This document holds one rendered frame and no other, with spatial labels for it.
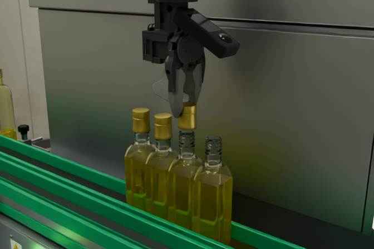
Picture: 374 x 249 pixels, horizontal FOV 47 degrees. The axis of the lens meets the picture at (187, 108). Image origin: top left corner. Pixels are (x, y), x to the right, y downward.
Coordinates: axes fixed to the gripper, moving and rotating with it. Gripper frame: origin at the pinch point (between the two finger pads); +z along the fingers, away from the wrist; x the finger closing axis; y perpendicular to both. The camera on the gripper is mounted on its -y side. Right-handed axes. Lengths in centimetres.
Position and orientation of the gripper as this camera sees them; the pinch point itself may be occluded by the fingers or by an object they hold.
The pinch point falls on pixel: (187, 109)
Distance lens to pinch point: 77.8
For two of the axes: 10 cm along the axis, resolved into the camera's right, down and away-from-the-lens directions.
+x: -6.0, 2.3, -7.7
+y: -8.0, -1.7, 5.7
